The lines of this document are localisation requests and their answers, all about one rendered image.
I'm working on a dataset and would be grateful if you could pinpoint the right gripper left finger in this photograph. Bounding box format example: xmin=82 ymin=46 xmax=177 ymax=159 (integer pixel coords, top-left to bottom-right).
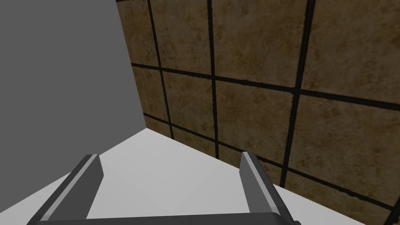
xmin=27 ymin=154 xmax=104 ymax=224

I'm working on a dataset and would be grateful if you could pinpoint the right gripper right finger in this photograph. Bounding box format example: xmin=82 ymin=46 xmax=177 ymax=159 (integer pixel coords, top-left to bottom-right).
xmin=239 ymin=151 xmax=296 ymax=223

